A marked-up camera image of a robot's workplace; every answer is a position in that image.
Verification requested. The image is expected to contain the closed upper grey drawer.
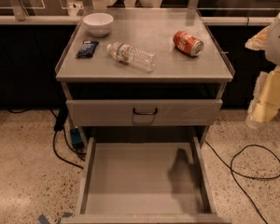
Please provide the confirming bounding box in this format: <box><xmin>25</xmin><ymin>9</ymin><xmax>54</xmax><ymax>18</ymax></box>
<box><xmin>66</xmin><ymin>99</ymin><xmax>222</xmax><ymax>126</ymax></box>

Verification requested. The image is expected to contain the grey metal drawer cabinet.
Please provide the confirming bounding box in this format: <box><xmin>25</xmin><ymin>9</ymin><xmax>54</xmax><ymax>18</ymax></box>
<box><xmin>57</xmin><ymin>8</ymin><xmax>233</xmax><ymax>224</ymax></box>

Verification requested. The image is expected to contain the open grey middle drawer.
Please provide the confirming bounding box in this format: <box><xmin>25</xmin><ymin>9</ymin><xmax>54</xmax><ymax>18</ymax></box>
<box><xmin>61</xmin><ymin>139</ymin><xmax>231</xmax><ymax>224</ymax></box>

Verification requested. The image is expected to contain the orange soda can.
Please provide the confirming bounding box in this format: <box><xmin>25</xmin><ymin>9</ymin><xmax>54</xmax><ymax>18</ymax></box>
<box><xmin>173</xmin><ymin>31</ymin><xmax>203</xmax><ymax>57</ymax></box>

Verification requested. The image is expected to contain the dark blue snack packet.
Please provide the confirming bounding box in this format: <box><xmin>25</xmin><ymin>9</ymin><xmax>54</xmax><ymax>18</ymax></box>
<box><xmin>77</xmin><ymin>40</ymin><xmax>99</xmax><ymax>58</ymax></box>

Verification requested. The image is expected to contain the white ceramic bowl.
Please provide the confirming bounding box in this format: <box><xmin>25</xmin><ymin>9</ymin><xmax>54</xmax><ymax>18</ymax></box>
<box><xmin>83</xmin><ymin>13</ymin><xmax>114</xmax><ymax>37</ymax></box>

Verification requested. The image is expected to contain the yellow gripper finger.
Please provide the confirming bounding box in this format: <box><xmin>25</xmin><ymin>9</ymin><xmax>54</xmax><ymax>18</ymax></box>
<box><xmin>245</xmin><ymin>26</ymin><xmax>270</xmax><ymax>50</ymax></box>
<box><xmin>245</xmin><ymin>65</ymin><xmax>280</xmax><ymax>129</ymax></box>

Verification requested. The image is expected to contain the black cable on floor right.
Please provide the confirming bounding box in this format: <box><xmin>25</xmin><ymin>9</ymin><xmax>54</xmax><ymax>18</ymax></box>
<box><xmin>204</xmin><ymin>139</ymin><xmax>280</xmax><ymax>224</ymax></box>

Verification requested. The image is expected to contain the black cable on floor left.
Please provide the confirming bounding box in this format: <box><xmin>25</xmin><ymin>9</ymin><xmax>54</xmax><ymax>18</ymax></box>
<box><xmin>7</xmin><ymin>107</ymin><xmax>87</xmax><ymax>170</ymax></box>

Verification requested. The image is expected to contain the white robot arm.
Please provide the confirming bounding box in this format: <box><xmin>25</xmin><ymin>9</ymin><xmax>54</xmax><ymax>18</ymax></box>
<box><xmin>245</xmin><ymin>12</ymin><xmax>280</xmax><ymax>129</ymax></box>

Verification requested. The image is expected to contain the blue power adapter box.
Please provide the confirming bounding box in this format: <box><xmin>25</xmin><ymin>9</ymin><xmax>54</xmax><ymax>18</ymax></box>
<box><xmin>70</xmin><ymin>128</ymin><xmax>83</xmax><ymax>148</ymax></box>

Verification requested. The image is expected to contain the black drawer handle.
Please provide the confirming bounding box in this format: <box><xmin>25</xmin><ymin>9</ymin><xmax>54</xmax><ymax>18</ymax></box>
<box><xmin>133</xmin><ymin>107</ymin><xmax>158</xmax><ymax>116</ymax></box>

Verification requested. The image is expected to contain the black cable on floor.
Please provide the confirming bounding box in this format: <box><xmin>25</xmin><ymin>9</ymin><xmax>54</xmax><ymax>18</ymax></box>
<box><xmin>7</xmin><ymin>107</ymin><xmax>87</xmax><ymax>170</ymax></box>
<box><xmin>204</xmin><ymin>139</ymin><xmax>280</xmax><ymax>224</ymax></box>

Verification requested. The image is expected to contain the clear plastic water bottle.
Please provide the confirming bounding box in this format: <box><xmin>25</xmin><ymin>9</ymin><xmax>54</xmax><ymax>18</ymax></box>
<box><xmin>107</xmin><ymin>42</ymin><xmax>155</xmax><ymax>73</ymax></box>

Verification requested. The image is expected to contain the black power strip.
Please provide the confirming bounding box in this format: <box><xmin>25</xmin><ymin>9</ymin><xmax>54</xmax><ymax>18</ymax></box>
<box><xmin>54</xmin><ymin>106</ymin><xmax>68</xmax><ymax>132</ymax></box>

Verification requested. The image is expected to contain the blue tape on floor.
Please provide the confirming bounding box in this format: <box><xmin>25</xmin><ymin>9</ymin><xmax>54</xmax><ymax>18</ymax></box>
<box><xmin>36</xmin><ymin>212</ymin><xmax>73</xmax><ymax>224</ymax></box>

